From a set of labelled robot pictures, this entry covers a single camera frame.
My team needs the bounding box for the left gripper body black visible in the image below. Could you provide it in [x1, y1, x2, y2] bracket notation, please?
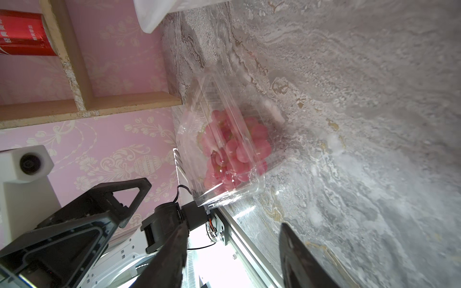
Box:
[1, 212, 119, 288]

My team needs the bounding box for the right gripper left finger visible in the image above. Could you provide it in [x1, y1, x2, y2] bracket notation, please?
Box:
[130, 223, 188, 288]

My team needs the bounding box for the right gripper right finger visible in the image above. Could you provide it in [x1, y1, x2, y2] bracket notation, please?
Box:
[279, 223, 339, 288]

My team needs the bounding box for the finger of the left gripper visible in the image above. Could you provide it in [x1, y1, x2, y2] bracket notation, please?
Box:
[37, 178, 152, 228]

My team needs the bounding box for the red grape bunch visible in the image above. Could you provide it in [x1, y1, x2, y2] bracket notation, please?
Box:
[197, 109, 272, 193]

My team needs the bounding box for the clear plastic clamshell container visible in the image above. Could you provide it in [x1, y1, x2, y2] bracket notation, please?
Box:
[176, 67, 285, 208]

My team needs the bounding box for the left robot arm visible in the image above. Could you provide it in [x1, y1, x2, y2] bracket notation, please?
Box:
[1, 178, 208, 288]

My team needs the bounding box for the wooden shelf unit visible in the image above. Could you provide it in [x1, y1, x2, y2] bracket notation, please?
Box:
[1, 1, 182, 129]

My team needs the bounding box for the red cola can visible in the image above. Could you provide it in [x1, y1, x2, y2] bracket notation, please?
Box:
[1, 9, 56, 56]

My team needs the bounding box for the white plastic basket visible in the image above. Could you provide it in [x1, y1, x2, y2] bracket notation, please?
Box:
[133, 0, 226, 34]

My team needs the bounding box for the aluminium rail frame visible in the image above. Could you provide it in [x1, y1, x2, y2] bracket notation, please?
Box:
[212, 207, 283, 288]

